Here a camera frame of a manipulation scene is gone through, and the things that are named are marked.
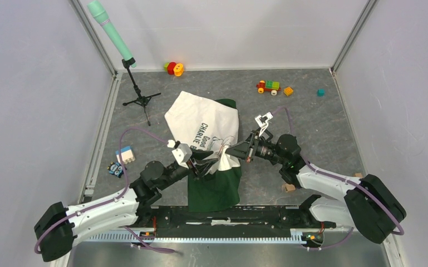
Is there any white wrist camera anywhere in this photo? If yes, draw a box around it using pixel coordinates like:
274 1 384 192
167 140 191 169
254 112 273 137

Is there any orange toy brick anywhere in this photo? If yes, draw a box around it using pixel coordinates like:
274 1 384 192
283 87 294 96

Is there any blue and white toy brick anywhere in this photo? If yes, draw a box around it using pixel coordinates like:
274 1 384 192
115 146 136 164

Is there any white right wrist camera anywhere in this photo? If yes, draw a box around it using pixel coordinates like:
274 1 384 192
254 112 273 137

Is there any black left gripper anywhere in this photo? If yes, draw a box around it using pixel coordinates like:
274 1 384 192
158 146 219 190

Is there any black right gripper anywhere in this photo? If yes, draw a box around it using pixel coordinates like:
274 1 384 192
224 131 287 166

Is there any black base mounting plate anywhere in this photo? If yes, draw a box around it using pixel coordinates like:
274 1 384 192
131 205 336 238

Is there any blue owl badge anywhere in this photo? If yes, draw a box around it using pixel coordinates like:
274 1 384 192
107 162 124 178

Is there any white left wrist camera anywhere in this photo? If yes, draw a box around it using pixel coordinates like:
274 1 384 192
167 140 191 169

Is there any mint green microphone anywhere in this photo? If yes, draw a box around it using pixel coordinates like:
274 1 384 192
87 1 136 68

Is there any colourful toy brick train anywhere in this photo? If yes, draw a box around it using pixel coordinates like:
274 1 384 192
256 80 281 96

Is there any black tripod stand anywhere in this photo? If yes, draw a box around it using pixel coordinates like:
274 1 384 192
121 57 161 126

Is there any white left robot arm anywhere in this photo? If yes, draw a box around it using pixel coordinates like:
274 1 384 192
34 149 219 262

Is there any teal small cube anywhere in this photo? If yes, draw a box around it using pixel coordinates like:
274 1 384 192
317 88 325 97

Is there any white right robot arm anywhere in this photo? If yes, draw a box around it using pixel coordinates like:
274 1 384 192
225 133 407 244

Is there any red orange stacking rings toy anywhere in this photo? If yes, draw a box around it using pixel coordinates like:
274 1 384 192
164 62 184 77

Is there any white and green t-shirt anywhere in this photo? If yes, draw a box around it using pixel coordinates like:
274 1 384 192
164 91 242 212

